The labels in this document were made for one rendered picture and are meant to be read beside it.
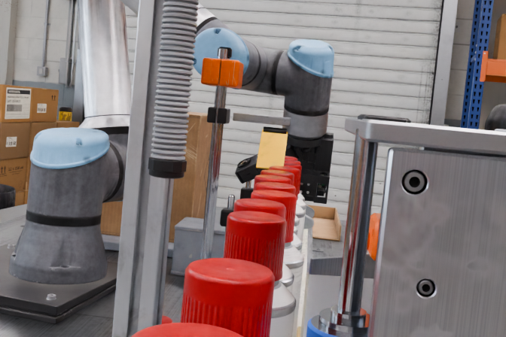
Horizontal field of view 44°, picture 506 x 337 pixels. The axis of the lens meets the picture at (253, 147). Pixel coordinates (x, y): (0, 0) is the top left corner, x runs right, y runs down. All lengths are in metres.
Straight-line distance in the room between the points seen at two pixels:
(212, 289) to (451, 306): 0.08
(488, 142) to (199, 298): 0.11
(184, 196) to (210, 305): 1.07
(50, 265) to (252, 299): 0.79
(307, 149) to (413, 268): 0.84
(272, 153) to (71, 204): 0.40
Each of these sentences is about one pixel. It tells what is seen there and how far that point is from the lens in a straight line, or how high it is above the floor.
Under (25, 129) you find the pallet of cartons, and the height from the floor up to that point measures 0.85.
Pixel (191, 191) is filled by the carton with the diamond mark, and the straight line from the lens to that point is 1.28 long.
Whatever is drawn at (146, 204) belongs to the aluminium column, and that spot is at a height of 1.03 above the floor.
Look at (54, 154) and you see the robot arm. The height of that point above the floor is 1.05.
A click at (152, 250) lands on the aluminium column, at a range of 0.68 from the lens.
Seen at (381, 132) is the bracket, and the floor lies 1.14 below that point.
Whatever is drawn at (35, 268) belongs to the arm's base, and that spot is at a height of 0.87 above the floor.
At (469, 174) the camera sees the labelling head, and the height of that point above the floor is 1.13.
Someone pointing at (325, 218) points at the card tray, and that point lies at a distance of 1.88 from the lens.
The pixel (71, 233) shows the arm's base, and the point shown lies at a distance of 1.00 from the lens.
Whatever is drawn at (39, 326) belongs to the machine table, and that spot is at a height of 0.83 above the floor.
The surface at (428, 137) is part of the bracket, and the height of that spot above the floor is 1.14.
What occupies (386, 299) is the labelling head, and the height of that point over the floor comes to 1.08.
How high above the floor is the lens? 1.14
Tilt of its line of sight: 4 degrees down
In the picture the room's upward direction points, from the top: 5 degrees clockwise
